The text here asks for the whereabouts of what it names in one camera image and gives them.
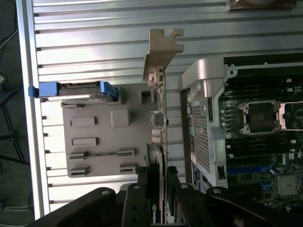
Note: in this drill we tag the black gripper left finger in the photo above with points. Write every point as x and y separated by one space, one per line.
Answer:
137 208

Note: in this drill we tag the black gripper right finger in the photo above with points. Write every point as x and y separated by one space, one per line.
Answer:
189 208

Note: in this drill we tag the green RAM stick on rack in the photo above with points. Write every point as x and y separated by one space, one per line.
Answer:
101 154

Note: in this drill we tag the blue expansion slot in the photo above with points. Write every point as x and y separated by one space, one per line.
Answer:
246 170

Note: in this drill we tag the grey parts rack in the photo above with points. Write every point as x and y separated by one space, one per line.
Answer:
104 134

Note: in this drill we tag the green Dell motherboard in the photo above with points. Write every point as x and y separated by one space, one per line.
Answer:
251 153

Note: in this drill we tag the silver chipset heatsink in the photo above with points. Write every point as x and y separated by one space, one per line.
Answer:
287 185

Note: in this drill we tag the CPU socket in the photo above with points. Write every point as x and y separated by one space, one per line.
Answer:
259 117

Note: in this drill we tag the open black PC case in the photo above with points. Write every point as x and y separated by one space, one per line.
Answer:
202 78

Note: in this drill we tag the hard disk in blue caddy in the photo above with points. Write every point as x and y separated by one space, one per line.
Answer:
75 91

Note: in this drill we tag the metal socket cover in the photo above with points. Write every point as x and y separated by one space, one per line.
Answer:
292 116

